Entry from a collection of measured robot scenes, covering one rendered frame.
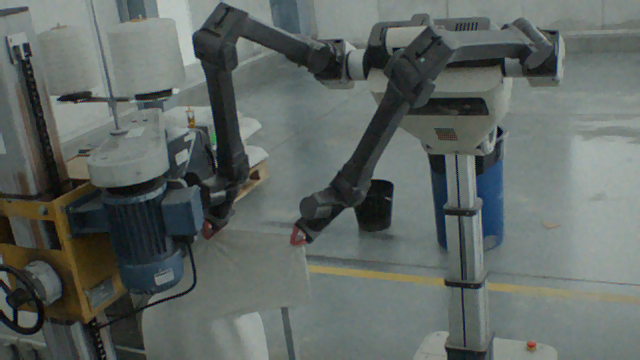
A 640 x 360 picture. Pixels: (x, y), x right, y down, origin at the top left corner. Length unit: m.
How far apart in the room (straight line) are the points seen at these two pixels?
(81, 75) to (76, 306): 0.56
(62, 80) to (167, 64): 0.30
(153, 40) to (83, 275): 0.58
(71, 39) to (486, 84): 1.06
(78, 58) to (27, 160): 0.30
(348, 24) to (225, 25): 8.85
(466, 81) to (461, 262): 0.68
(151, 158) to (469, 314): 1.29
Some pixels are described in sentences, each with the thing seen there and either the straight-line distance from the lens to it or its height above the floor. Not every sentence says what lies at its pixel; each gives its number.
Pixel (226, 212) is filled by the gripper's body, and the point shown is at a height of 1.14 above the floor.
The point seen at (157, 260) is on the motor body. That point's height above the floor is 1.17.
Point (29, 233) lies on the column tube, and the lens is 1.79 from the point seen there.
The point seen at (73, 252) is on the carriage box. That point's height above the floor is 1.20.
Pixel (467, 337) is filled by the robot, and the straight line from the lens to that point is 2.51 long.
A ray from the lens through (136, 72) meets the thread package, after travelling 1.66.
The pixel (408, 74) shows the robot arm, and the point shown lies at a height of 1.53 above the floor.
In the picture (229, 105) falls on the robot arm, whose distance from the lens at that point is 1.76.
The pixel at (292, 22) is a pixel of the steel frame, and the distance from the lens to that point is 10.58.
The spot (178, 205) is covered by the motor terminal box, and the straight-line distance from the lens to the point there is 1.62.
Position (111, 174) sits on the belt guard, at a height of 1.39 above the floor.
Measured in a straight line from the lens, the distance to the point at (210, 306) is 2.12.
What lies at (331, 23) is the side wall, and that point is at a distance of 10.59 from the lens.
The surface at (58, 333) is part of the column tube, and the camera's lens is 1.89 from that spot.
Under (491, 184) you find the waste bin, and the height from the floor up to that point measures 0.40.
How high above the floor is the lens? 1.83
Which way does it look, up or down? 19 degrees down
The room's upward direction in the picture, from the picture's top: 7 degrees counter-clockwise
